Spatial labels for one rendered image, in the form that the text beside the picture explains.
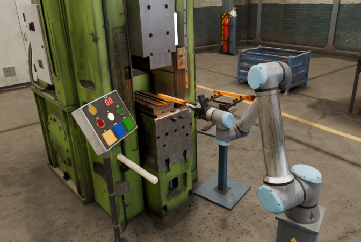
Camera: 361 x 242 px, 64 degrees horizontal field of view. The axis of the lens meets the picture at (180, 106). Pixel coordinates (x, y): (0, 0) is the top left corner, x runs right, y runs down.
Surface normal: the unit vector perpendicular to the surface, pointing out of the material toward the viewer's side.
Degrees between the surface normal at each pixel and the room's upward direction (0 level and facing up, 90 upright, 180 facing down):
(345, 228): 0
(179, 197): 90
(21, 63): 90
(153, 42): 90
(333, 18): 90
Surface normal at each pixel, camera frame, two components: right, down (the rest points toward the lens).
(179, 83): 0.68, 0.24
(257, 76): -0.90, 0.06
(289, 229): -0.56, 0.31
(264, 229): -0.04, -0.94
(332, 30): -0.81, 0.23
